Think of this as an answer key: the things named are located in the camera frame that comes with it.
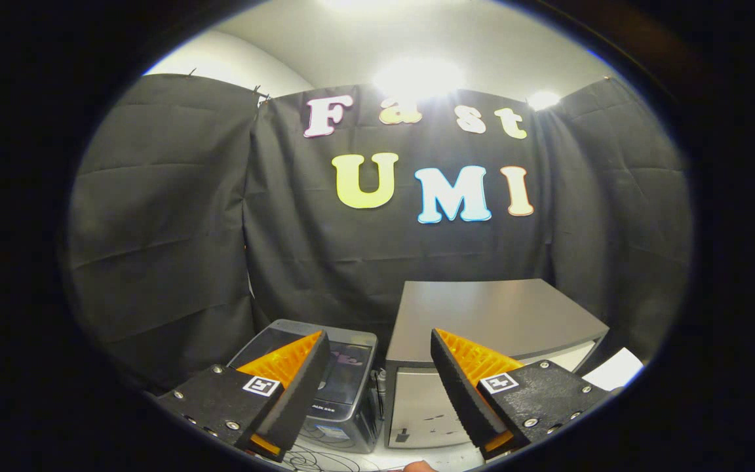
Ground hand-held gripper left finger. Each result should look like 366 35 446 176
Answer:
157 330 331 463

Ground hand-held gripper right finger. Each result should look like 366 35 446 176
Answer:
430 328 609 461

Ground grey washing machine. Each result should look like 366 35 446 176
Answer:
227 319 381 454

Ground grey beige cabinet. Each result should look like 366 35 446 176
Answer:
384 279 611 450

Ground black backdrop cloth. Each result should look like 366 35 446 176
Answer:
63 73 691 394

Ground small ceiling light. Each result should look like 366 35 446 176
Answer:
527 90 562 111

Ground thin floor cables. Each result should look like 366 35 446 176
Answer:
282 444 381 472

